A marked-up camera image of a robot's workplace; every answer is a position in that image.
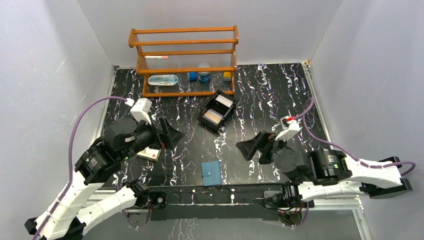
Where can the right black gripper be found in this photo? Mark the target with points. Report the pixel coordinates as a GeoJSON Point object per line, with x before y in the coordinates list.
{"type": "Point", "coordinates": [264, 141]}

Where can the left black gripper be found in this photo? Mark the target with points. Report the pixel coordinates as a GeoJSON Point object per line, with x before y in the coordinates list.
{"type": "Point", "coordinates": [159, 134]}

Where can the blue card holder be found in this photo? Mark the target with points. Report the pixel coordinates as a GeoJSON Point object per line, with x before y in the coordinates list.
{"type": "Point", "coordinates": [211, 173]}

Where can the black card tray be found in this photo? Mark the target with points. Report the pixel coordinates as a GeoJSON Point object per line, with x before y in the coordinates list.
{"type": "Point", "coordinates": [219, 108]}

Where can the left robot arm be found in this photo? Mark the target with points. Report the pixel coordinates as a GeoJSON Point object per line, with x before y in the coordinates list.
{"type": "Point", "coordinates": [68, 217]}

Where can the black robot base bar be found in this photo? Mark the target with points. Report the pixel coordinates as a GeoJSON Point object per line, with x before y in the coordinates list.
{"type": "Point", "coordinates": [231, 201]}

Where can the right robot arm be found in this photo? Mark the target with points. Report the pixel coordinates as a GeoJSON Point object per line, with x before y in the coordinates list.
{"type": "Point", "coordinates": [324, 172]}

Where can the white card stack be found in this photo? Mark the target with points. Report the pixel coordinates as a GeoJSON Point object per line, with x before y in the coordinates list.
{"type": "Point", "coordinates": [224, 100]}

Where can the small white and yellow box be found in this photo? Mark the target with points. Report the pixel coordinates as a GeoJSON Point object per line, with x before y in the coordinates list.
{"type": "Point", "coordinates": [150, 154]}

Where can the toothbrush blister pack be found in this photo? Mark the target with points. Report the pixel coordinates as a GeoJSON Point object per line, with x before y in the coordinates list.
{"type": "Point", "coordinates": [163, 80]}

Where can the small blue box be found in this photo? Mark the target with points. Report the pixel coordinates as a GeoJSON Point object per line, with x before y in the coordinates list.
{"type": "Point", "coordinates": [192, 76]}

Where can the blue lidded jar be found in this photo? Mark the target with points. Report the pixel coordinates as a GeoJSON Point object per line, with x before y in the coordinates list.
{"type": "Point", "coordinates": [204, 76]}

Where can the yellow and grey sponge block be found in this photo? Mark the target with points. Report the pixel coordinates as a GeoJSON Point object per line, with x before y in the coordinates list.
{"type": "Point", "coordinates": [227, 76]}

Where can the white and orange tube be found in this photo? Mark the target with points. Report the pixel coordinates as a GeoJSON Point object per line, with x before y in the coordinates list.
{"type": "Point", "coordinates": [156, 57]}

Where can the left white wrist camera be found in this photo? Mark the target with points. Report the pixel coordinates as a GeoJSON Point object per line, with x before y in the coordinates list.
{"type": "Point", "coordinates": [140, 111]}

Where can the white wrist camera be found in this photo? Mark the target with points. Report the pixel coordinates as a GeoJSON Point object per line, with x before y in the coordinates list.
{"type": "Point", "coordinates": [140, 111]}
{"type": "Point", "coordinates": [290, 127]}

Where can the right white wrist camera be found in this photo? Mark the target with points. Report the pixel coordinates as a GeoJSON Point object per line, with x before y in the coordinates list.
{"type": "Point", "coordinates": [290, 127]}

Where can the orange wooden wire shelf rack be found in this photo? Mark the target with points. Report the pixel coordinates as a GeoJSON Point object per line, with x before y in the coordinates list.
{"type": "Point", "coordinates": [186, 49]}

